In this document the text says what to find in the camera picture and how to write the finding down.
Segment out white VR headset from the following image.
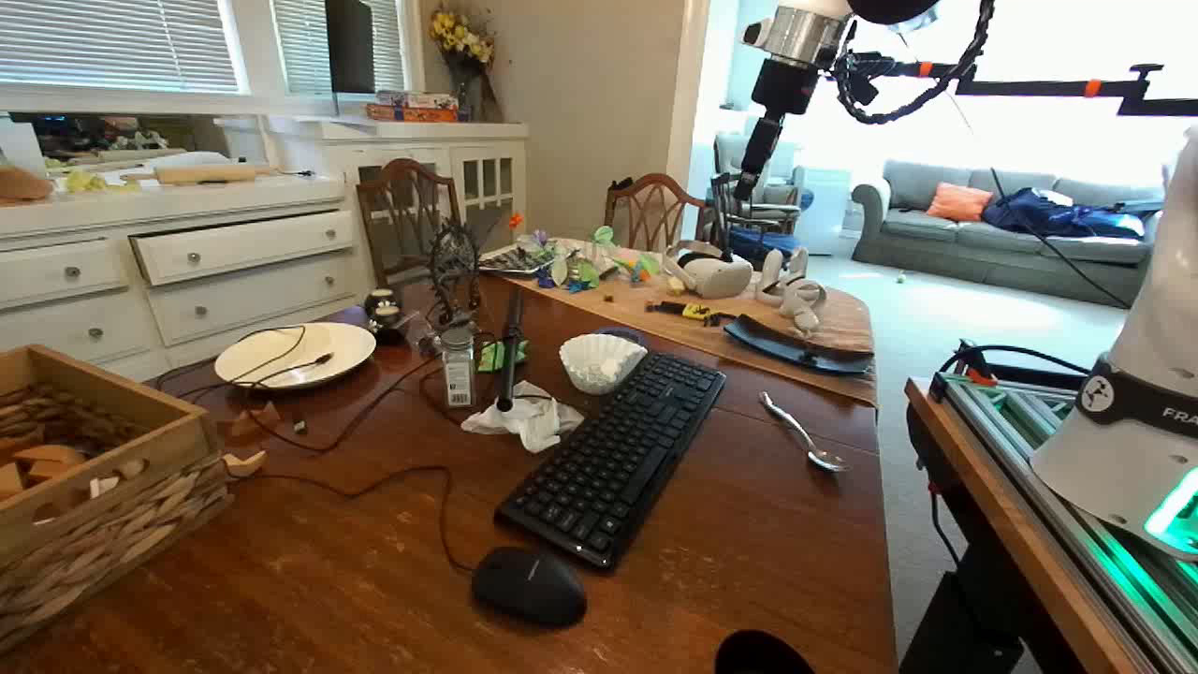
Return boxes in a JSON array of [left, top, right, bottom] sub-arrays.
[[664, 239, 759, 305]]

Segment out small dark candle jar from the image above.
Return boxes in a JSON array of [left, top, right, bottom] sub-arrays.
[[365, 285, 410, 344]]

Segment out long black pen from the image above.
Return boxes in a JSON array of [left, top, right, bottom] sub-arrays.
[[495, 289, 527, 415]]

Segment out white window blinds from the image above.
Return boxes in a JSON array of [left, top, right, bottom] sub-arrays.
[[0, 0, 242, 97]]

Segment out yellow flowers in vase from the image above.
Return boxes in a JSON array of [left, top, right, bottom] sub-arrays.
[[428, 4, 501, 124]]

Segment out black computer mouse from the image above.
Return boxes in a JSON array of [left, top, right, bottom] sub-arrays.
[[468, 542, 592, 632]]

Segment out oval wooden board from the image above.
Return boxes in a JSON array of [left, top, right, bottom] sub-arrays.
[[738, 285, 876, 360]]

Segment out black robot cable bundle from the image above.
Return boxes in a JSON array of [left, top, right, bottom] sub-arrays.
[[833, 0, 1004, 128]]

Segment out white VR controller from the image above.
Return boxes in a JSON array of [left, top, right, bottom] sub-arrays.
[[752, 246, 833, 339]]

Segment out green plastic item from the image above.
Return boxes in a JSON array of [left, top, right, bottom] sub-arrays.
[[475, 339, 532, 380]]

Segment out silver metal spoon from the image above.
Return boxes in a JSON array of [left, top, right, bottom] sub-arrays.
[[755, 390, 848, 480]]

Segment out black computer keyboard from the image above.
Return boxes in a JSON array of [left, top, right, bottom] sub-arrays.
[[495, 349, 732, 578]]

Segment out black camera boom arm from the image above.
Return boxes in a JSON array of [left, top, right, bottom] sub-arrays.
[[858, 48, 1198, 120]]

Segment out orange cushion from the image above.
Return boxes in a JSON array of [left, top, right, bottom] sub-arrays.
[[924, 180, 996, 225]]

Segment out white scalloped bowl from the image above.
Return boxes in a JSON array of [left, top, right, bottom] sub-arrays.
[[556, 331, 653, 396]]

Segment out blue blanket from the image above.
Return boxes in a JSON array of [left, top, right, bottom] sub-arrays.
[[982, 183, 1152, 245]]

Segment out wicker wooden basket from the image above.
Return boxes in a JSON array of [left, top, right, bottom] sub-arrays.
[[0, 341, 236, 657]]

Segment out white drawer dresser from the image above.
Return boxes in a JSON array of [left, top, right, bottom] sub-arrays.
[[0, 169, 377, 387]]

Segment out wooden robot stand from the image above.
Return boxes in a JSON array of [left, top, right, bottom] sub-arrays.
[[899, 341, 1198, 674]]

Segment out white glass-door cabinet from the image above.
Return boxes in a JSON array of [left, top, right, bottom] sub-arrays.
[[266, 117, 532, 260]]

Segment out black cable on stand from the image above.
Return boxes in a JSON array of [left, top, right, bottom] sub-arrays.
[[938, 341, 1095, 392]]

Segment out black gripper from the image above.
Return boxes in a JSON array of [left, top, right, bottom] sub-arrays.
[[734, 58, 823, 201]]

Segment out dark wooden chair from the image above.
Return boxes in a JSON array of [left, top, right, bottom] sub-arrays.
[[604, 169, 704, 255], [351, 159, 465, 291]]

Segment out cream round plate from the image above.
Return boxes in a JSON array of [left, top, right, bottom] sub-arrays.
[[211, 317, 382, 392]]

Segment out white crumpled tissue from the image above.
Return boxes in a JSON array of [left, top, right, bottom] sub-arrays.
[[457, 380, 589, 458]]

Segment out thin brown cable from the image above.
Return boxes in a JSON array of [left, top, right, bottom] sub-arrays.
[[239, 352, 478, 578]]

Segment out grey sofa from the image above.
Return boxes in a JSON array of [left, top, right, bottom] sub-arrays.
[[850, 159, 1173, 311]]

